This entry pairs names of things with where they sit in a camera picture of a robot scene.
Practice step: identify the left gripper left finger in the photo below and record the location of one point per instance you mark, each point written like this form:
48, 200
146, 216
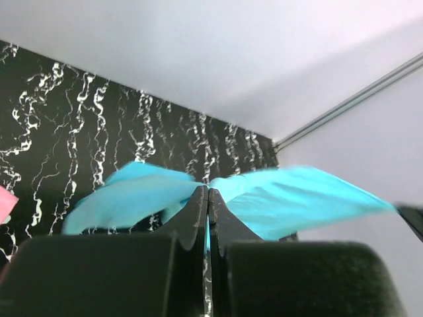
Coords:
184, 293

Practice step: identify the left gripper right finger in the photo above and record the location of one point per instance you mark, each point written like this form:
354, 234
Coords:
224, 229

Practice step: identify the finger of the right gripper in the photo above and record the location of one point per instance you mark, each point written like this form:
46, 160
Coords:
413, 216

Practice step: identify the cyan t shirt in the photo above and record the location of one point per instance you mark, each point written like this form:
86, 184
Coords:
273, 202

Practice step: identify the pink t shirt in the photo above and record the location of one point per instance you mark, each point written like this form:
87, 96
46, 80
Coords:
7, 204

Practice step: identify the right aluminium corner post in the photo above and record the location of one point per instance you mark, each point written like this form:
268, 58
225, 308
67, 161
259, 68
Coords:
396, 75

